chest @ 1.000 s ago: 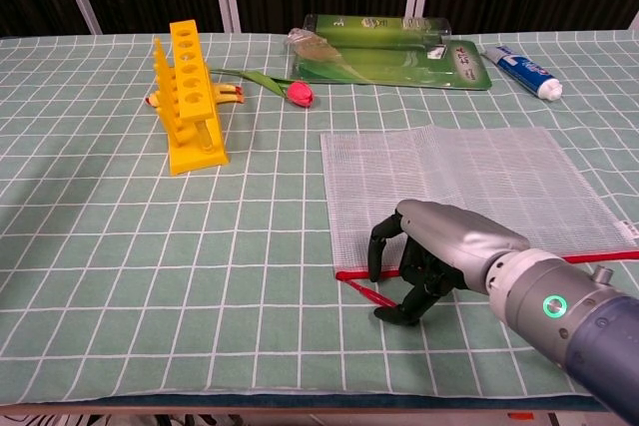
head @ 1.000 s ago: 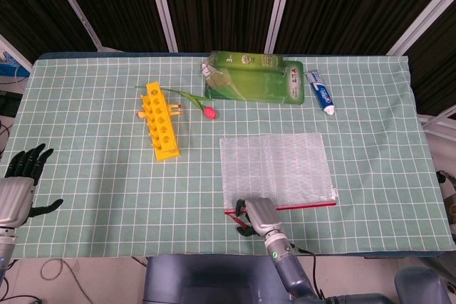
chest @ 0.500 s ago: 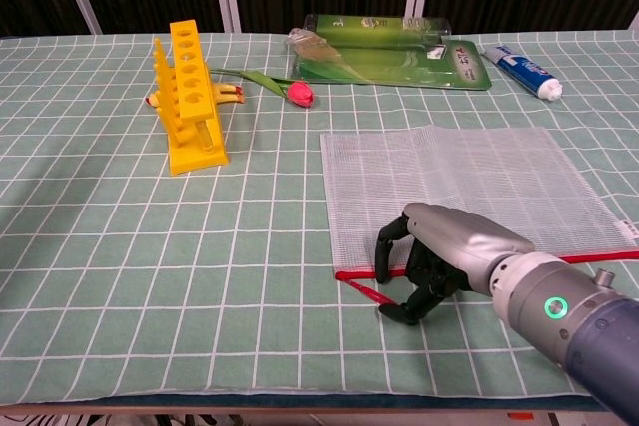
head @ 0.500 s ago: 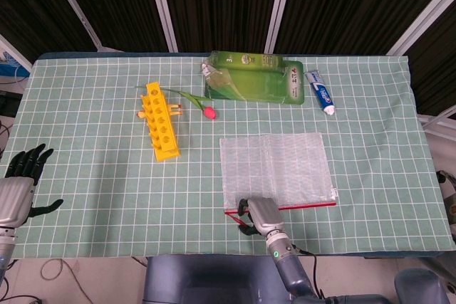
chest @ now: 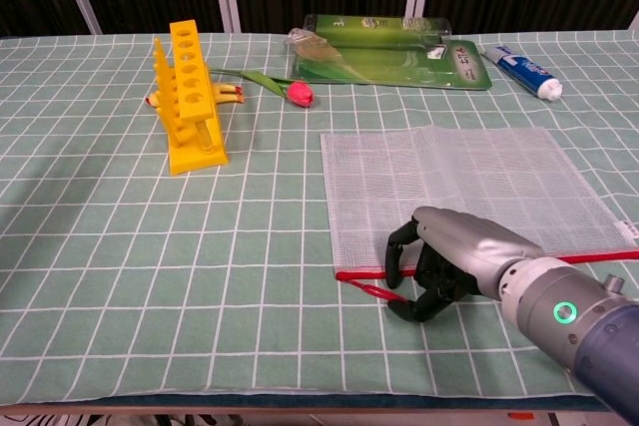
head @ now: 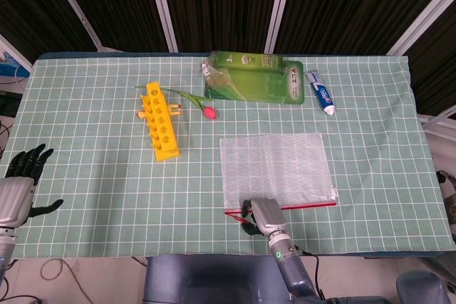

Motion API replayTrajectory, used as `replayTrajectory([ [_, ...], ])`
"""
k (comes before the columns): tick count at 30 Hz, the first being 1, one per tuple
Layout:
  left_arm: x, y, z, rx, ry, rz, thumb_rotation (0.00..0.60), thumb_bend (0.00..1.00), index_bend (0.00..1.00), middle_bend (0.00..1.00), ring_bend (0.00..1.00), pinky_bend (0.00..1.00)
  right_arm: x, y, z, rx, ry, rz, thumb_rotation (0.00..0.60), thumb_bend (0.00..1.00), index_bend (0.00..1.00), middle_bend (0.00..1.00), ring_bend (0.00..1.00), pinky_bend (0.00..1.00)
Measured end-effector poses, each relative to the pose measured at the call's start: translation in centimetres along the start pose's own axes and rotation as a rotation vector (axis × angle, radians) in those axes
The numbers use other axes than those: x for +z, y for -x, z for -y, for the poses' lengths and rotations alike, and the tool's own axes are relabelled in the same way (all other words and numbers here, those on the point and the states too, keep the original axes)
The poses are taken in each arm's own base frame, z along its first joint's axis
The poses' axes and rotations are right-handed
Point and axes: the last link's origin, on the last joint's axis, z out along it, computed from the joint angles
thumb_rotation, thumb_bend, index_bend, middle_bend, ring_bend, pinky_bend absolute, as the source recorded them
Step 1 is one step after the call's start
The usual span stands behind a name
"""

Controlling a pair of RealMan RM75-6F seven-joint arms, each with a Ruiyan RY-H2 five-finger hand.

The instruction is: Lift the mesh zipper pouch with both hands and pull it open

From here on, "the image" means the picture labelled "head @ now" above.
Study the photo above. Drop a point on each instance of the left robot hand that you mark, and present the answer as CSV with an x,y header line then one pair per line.
x,y
16,200

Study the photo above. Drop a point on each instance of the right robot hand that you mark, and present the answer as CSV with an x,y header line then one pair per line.
x,y
269,215

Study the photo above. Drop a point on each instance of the white mesh zipper pouch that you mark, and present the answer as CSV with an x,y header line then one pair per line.
x,y
278,168

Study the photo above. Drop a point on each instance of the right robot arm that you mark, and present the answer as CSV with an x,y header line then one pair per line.
x,y
292,268

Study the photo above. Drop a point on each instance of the blue-grey robot torso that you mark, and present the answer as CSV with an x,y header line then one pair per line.
x,y
213,279

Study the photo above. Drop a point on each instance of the green checkered tablecloth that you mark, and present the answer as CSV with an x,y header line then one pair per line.
x,y
107,193

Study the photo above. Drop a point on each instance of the pink artificial tulip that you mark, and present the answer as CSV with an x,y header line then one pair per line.
x,y
210,112

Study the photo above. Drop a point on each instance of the white blue toothpaste tube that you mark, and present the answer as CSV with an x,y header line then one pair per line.
x,y
322,94

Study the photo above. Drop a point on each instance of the green blister package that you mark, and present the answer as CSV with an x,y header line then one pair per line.
x,y
256,83

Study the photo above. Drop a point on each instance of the white blue box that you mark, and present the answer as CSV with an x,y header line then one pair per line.
x,y
10,62

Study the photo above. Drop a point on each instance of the yellow test tube rack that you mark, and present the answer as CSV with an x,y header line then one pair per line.
x,y
162,122

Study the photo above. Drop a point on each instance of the white partition post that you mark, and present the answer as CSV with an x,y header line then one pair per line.
x,y
424,15
279,8
162,8
71,5

